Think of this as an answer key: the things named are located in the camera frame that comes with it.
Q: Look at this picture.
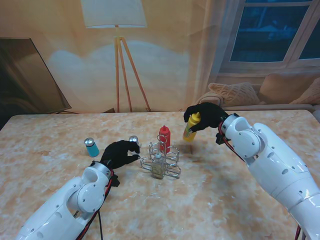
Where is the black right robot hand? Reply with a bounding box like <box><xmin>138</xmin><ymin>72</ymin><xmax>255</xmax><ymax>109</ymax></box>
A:
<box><xmin>183</xmin><ymin>102</ymin><xmax>230</xmax><ymax>133</ymax></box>

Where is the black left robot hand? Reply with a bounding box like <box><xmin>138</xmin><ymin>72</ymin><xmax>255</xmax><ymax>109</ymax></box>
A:
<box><xmin>99</xmin><ymin>139</ymin><xmax>141</xmax><ymax>170</ymax></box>

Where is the yellow squeeze bottle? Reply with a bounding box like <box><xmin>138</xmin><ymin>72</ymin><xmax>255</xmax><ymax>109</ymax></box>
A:
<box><xmin>182</xmin><ymin>112</ymin><xmax>202</xmax><ymax>143</ymax></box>

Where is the white shaker with metal cap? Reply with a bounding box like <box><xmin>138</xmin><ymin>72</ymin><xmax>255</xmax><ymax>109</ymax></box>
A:
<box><xmin>128</xmin><ymin>135</ymin><xmax>142</xmax><ymax>155</ymax></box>

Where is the clear square glass bottle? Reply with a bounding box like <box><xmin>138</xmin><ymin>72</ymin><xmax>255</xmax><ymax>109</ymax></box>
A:
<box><xmin>151</xmin><ymin>152</ymin><xmax>167</xmax><ymax>180</ymax></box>

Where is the red squeeze bottle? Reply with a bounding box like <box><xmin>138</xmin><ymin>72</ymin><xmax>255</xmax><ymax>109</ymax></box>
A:
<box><xmin>159</xmin><ymin>124</ymin><xmax>172</xmax><ymax>153</ymax></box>

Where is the teal shaker with metal cap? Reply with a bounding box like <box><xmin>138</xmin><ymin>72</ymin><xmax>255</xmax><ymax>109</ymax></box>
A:
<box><xmin>83</xmin><ymin>137</ymin><xmax>101</xmax><ymax>158</ymax></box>

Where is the knitted beige cushion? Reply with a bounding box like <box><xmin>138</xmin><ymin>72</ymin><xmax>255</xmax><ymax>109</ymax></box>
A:
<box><xmin>207</xmin><ymin>82</ymin><xmax>261</xmax><ymax>107</ymax></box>

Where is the beige sofa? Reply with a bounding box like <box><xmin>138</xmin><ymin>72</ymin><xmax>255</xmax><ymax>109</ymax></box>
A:
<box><xmin>197</xmin><ymin>73</ymin><xmax>320</xmax><ymax>112</ymax></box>

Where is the dark flat television screen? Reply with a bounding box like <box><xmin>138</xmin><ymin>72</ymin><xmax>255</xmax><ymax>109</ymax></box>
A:
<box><xmin>0</xmin><ymin>37</ymin><xmax>73</xmax><ymax>131</ymax></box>

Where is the tripod floor lamp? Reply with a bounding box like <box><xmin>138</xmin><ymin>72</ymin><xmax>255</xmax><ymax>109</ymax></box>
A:
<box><xmin>81</xmin><ymin>0</ymin><xmax>152</xmax><ymax>113</ymax></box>

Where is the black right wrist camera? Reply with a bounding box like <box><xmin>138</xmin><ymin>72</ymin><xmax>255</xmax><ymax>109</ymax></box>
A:
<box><xmin>215</xmin><ymin>132</ymin><xmax>227</xmax><ymax>145</ymax></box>

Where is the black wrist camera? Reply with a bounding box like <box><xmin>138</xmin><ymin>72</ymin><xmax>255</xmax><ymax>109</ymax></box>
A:
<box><xmin>215</xmin><ymin>132</ymin><xmax>227</xmax><ymax>145</ymax></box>
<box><xmin>109</xmin><ymin>173</ymin><xmax>120</xmax><ymax>188</ymax></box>

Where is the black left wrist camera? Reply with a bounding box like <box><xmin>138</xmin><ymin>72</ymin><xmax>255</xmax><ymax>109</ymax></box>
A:
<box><xmin>109</xmin><ymin>173</ymin><xmax>120</xmax><ymax>188</ymax></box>

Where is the red and black right cable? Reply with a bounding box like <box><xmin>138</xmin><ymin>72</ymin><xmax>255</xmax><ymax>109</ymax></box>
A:
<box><xmin>217</xmin><ymin>121</ymin><xmax>310</xmax><ymax>240</ymax></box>

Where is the red and black cable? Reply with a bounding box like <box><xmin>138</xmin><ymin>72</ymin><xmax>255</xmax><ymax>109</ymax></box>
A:
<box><xmin>74</xmin><ymin>174</ymin><xmax>113</xmax><ymax>240</ymax></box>
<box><xmin>217</xmin><ymin>121</ymin><xmax>310</xmax><ymax>240</ymax></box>

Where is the chrome wire condiment rack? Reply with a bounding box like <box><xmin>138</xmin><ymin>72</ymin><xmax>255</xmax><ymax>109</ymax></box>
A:
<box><xmin>139</xmin><ymin>134</ymin><xmax>181</xmax><ymax>180</ymax></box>

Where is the red and black left cable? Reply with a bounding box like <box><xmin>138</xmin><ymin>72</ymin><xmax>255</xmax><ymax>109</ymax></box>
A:
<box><xmin>74</xmin><ymin>174</ymin><xmax>113</xmax><ymax>240</ymax></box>

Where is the window with white frame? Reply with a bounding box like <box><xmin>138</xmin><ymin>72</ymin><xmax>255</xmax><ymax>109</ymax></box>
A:
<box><xmin>219</xmin><ymin>0</ymin><xmax>320</xmax><ymax>74</ymax></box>

